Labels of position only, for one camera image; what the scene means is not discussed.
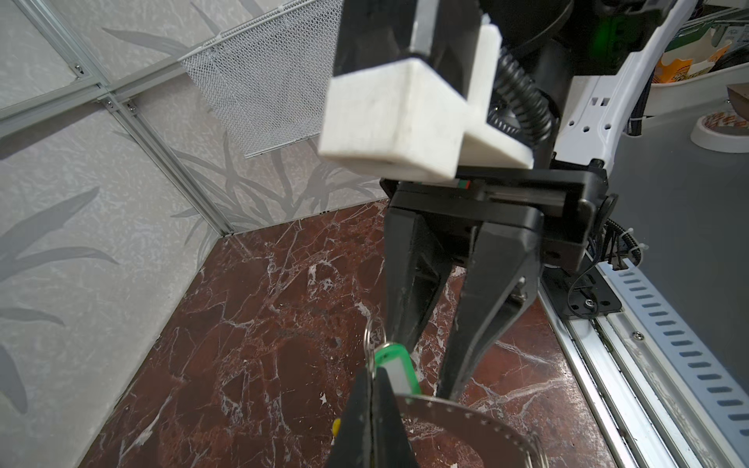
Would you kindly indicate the aluminium front rail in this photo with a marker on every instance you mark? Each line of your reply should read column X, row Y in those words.
column 658, row 394

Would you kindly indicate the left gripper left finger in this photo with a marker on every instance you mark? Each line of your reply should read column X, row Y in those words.
column 353, row 446

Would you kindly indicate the aluminium frame crossbar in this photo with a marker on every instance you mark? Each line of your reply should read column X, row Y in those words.
column 91, row 85

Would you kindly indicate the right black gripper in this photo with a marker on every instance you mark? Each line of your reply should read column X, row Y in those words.
column 563, row 204

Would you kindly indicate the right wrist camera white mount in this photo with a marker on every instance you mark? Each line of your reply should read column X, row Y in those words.
column 410, row 92

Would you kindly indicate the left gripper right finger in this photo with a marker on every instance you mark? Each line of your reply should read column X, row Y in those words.
column 390, row 445

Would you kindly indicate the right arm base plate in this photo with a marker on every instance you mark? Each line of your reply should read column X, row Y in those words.
column 586, row 296

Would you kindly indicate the white wire mesh basket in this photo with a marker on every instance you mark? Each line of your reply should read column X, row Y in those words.
column 267, row 80

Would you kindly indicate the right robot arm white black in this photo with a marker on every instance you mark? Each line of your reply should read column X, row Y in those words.
column 567, row 87

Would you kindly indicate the metal arc keyring yellow handle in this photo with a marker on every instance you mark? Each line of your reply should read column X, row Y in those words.
column 497, row 444

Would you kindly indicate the green key tag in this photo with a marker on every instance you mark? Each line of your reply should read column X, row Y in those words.
column 396, row 360

